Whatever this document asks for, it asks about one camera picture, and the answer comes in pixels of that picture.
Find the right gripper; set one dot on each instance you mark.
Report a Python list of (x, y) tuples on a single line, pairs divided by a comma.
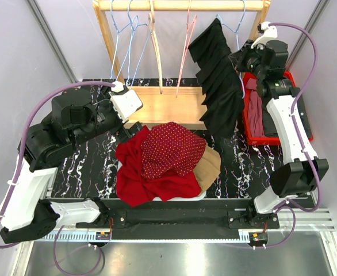
[(238, 57)]

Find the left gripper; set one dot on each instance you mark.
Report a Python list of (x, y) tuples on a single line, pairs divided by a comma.
[(126, 133)]

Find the black skirt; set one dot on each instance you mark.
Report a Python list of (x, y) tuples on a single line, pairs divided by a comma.
[(219, 80)]

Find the red polka dot skirt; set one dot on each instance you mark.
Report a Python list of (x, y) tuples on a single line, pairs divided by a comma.
[(170, 147)]

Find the red pleated skirt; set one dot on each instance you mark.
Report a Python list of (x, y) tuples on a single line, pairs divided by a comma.
[(134, 189)]

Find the tan pleated skirt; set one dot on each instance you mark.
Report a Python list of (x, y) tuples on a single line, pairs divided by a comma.
[(208, 168)]

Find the cream wooden hanger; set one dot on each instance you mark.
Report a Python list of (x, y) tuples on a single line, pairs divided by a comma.
[(154, 39)]

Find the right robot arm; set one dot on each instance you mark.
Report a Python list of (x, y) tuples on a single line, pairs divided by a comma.
[(302, 169)]

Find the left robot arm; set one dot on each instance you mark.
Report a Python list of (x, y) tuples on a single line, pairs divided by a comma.
[(63, 120)]

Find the wooden clothes rack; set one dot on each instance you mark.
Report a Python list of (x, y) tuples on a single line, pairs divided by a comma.
[(159, 108)]

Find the pink garment in bin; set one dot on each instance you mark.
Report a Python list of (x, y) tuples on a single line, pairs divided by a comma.
[(255, 112)]

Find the dark grey striped shirt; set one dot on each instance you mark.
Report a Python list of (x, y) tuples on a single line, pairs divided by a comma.
[(269, 126)]

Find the red plastic bin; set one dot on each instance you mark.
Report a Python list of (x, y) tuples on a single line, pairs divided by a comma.
[(250, 139)]

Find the white plastic basket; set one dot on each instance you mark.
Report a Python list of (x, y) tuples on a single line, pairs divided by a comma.
[(197, 198)]

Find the black marble mat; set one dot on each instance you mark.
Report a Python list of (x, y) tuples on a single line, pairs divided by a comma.
[(245, 169)]

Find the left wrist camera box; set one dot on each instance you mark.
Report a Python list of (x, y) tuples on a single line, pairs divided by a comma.
[(125, 101)]

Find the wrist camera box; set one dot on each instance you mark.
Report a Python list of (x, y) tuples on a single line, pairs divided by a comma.
[(268, 33), (125, 101)]

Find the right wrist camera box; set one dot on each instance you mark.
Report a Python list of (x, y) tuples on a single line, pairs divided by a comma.
[(268, 33)]

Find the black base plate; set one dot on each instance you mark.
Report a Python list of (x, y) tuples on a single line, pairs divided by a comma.
[(207, 219)]

